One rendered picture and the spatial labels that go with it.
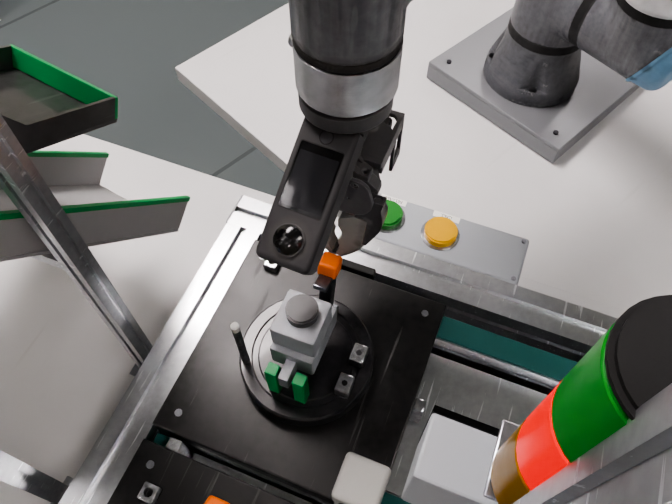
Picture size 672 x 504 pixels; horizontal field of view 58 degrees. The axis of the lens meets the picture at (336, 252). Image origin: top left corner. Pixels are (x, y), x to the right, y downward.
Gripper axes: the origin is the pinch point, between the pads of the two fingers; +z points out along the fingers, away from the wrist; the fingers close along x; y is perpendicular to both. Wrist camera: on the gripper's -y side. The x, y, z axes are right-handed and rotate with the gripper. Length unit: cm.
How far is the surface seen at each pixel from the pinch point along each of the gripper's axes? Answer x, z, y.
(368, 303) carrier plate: -3.7, 9.6, 0.5
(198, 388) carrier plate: 9.3, 9.6, -15.3
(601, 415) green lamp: -17.1, -33.4, -21.6
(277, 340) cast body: 1.4, -0.1, -10.9
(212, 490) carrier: 3.2, 9.5, -23.7
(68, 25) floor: 165, 107, 121
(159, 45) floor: 124, 107, 124
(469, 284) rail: -13.7, 10.8, 7.8
